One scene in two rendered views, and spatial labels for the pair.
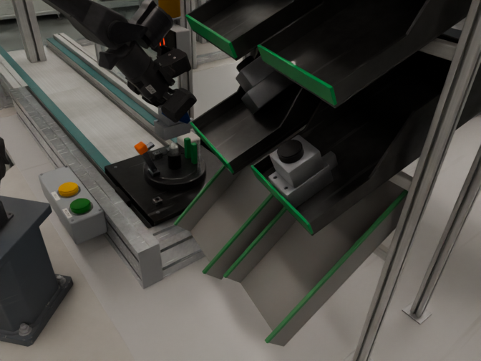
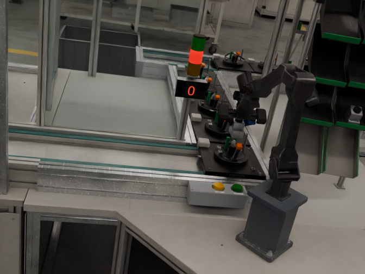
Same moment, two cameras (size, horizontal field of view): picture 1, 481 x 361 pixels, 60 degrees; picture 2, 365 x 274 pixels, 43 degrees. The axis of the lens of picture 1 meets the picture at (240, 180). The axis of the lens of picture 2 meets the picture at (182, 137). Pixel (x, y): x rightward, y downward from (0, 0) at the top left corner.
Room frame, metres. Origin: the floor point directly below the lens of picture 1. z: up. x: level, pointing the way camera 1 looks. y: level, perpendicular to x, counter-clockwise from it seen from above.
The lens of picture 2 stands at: (0.15, 1.70, 1.82)
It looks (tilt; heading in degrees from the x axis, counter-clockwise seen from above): 26 degrees down; 299
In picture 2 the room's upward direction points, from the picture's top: 10 degrees clockwise
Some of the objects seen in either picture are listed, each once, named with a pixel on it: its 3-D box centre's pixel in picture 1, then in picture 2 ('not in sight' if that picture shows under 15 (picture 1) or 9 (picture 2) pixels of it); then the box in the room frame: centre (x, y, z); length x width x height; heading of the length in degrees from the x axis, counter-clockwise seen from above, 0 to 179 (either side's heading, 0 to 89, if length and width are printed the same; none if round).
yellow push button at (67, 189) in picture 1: (69, 190); (218, 187); (0.71, 0.37, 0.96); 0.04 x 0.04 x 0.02
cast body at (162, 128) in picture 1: (175, 117); (237, 125); (0.79, 0.14, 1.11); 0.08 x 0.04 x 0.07; 130
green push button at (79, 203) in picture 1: (81, 207); (237, 188); (0.66, 0.33, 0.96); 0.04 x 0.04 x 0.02
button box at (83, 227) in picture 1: (71, 201); (216, 194); (0.71, 0.37, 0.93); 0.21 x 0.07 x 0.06; 39
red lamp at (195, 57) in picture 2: not in sight; (195, 55); (1.00, 0.18, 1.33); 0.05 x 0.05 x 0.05
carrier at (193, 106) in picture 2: not in sight; (212, 100); (1.10, -0.24, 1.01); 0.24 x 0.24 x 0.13; 39
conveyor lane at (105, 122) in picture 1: (129, 139); (153, 161); (1.03, 0.32, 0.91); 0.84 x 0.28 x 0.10; 39
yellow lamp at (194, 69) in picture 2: (169, 3); (193, 68); (1.00, 0.18, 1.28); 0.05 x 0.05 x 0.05
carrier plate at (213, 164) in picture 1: (175, 176); (230, 160); (0.78, 0.15, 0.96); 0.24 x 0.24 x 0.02; 39
